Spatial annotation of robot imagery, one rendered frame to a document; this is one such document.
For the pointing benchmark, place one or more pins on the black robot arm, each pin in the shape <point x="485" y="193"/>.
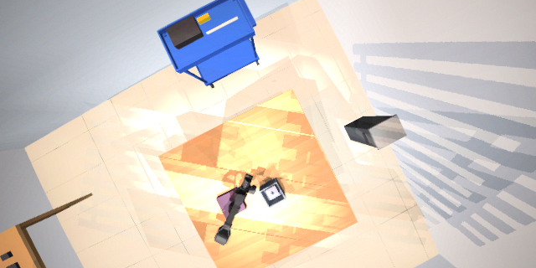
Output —
<point x="223" y="233"/>

